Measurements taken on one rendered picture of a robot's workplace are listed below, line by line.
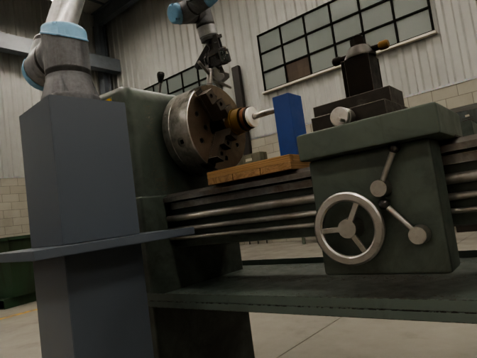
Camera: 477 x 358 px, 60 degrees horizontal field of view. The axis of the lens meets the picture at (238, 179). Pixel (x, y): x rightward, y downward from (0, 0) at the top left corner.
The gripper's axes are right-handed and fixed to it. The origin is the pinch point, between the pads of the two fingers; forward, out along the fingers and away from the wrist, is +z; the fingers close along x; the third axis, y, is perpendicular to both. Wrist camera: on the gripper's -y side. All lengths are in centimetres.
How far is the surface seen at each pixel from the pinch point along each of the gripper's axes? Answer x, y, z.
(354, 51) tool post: -32, 69, 8
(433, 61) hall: 663, -39, 1
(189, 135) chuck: -38.0, 11.3, 15.9
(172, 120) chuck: -36.6, 4.5, 9.4
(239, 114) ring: -25.4, 24.2, 13.8
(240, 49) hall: 719, -448, -162
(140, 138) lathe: -44.9, -3.9, 12.5
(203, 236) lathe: -47, 12, 48
